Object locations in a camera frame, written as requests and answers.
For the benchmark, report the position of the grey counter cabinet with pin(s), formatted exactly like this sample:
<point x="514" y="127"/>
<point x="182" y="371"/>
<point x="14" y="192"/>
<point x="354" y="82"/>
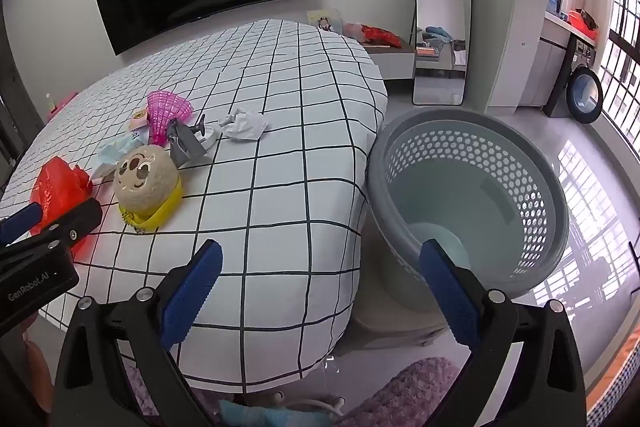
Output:
<point x="547" y="67"/>

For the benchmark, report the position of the light blue towel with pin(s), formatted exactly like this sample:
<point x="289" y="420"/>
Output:
<point x="260" y="417"/>

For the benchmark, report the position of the white paper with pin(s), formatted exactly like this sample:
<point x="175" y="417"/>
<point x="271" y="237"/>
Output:
<point x="245" y="127"/>

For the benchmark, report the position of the grey perforated laundry basket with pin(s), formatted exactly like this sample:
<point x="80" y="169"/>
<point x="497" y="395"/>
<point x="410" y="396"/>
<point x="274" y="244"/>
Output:
<point x="450" y="187"/>

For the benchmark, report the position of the person's left hand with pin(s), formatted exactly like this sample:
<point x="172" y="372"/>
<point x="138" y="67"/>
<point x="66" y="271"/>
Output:
<point x="37" y="372"/>

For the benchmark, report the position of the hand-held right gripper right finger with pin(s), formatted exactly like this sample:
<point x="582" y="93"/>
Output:
<point x="447" y="297"/>

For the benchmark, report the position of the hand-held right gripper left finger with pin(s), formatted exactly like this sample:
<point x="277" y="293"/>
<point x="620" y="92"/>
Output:
<point x="192" y="297"/>

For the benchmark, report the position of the tall standing mirror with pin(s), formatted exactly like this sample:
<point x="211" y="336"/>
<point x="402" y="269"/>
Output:
<point x="440" y="77"/>

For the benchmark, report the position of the red plastic bag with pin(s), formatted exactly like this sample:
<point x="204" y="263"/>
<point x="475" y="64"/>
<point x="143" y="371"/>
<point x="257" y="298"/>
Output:
<point x="55" y="187"/>

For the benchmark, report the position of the purple fluffy rug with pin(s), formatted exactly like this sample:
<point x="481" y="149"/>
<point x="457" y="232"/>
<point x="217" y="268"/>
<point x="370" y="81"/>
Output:
<point x="400" y="392"/>

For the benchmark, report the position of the white checkered bed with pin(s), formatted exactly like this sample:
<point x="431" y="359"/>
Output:
<point x="280" y="107"/>

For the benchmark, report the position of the pink mesh basket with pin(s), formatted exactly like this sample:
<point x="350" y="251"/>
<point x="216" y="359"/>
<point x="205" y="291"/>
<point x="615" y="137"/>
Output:
<point x="167" y="112"/>

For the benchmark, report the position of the grey low cabinet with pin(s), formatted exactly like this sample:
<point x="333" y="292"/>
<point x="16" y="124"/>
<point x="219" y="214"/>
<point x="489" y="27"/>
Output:
<point x="395" y="64"/>

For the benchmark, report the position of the round beige plush toy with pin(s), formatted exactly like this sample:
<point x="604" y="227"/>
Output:
<point x="145" y="182"/>

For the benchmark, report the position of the red patterned bag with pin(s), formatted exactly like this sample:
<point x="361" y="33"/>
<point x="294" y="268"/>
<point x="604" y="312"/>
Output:
<point x="380" y="36"/>

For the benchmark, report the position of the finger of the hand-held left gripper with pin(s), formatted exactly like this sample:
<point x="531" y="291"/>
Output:
<point x="75" y="219"/>
<point x="20" y="219"/>

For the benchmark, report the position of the washing machine with blue door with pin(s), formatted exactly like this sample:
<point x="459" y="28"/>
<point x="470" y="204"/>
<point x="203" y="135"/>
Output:
<point x="585" y="92"/>

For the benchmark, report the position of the tall white cabinet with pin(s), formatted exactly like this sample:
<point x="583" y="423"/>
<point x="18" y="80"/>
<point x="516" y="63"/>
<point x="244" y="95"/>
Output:
<point x="515" y="32"/>

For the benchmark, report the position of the yellow pink snack packet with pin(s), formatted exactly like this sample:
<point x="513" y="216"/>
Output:
<point x="138" y="119"/>

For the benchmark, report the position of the framed child photo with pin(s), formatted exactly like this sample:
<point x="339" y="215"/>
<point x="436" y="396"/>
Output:
<point x="325" y="21"/>

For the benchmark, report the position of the houndstooth cloth with orange edge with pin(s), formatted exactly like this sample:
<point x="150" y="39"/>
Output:
<point x="620" y="387"/>

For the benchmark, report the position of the grey cloth piece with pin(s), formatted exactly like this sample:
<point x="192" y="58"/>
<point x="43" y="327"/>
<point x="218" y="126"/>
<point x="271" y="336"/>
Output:
<point x="185" y="147"/>

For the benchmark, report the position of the red plastic basin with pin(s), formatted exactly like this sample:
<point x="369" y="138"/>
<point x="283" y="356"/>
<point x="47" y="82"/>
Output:
<point x="582" y="22"/>

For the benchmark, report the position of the barred window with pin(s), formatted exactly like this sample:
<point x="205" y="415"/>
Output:
<point x="625" y="57"/>

